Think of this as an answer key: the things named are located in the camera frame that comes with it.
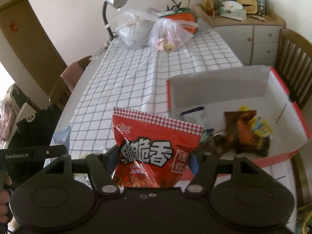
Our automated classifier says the light blue snack packet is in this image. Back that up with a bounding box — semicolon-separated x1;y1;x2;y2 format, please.
52;125;72;152

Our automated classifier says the yellow snack packet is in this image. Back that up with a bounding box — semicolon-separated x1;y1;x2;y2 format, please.
240;106;273;138

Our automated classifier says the green white tissue box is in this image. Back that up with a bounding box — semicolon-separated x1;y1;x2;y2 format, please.
219;1;247;21

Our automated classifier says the person's left hand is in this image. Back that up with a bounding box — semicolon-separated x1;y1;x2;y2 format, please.
0;175;12;224

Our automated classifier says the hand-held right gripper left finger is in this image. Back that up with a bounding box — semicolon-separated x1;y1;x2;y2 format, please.
45;146;123;197

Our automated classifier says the wooden chair with cloth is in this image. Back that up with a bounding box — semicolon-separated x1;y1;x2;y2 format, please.
49;55;93;109

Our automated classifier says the amber glass bottle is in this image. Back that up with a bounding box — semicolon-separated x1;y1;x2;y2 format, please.
202;0;215;18

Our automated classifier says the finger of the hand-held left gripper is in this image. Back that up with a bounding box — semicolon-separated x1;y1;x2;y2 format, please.
36;144;68;162

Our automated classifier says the green potted plant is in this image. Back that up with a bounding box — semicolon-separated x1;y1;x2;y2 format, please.
295;204;312;234

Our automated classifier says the red snack packet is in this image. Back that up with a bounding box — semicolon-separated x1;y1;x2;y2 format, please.
112;107;204;189

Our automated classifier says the red cardboard box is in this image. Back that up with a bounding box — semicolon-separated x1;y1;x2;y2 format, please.
166;65;311;181

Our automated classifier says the clear plastic bag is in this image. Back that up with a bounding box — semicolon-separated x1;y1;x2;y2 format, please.
114;8;157;47

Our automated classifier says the white blue packet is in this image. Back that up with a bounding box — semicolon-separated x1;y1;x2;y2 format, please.
180;106;208;130

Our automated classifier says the slatted wooden chair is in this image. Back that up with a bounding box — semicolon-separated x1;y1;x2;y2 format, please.
275;28;312;111

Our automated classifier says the orange pouch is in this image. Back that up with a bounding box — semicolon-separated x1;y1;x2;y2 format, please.
156;9;198;34

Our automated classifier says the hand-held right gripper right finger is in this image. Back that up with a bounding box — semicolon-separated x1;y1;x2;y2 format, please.
184;151;260;197

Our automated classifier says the pile of clothes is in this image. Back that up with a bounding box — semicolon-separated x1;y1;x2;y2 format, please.
0;99;17;142

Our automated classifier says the plastic bag of sweets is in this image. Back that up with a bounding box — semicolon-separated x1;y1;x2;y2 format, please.
148;17;200;52

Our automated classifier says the yellow tissue holder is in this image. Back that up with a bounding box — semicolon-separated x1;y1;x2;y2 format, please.
237;0;259;14

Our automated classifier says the black jacket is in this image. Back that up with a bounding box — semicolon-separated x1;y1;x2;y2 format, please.
7;102;64;188

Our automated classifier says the white wooden cabinet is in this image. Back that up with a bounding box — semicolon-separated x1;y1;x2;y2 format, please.
194;4;286;66

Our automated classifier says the brown orange snack packet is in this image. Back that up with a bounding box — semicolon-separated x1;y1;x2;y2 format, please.
224;110;257;152

